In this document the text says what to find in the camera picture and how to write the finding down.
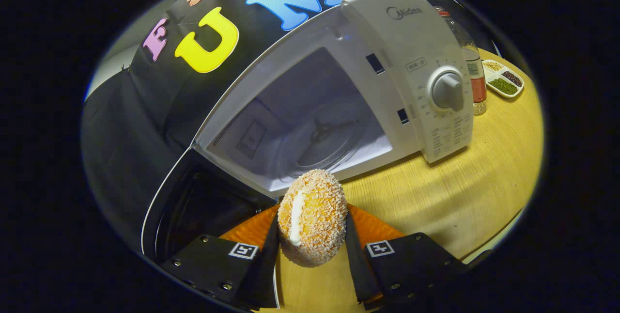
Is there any clear plastic bottle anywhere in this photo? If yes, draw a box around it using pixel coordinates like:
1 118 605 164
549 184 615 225
434 7 487 116

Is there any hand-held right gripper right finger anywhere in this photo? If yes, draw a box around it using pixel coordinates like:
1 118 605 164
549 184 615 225
344 204 469 311

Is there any white divided bean dish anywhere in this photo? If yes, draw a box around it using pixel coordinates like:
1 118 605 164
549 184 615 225
482 60 525 99

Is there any glass turntable plate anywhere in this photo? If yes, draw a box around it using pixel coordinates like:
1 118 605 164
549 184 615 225
279 104 363 173

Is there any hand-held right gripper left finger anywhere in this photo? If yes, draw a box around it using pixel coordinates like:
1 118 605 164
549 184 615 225
159 204 281 311

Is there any white microwave oven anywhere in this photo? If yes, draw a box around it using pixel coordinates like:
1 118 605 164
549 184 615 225
140 0 474 266

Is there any sesame-coated bread bun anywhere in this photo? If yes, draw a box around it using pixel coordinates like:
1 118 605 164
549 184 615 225
277 169 348 268

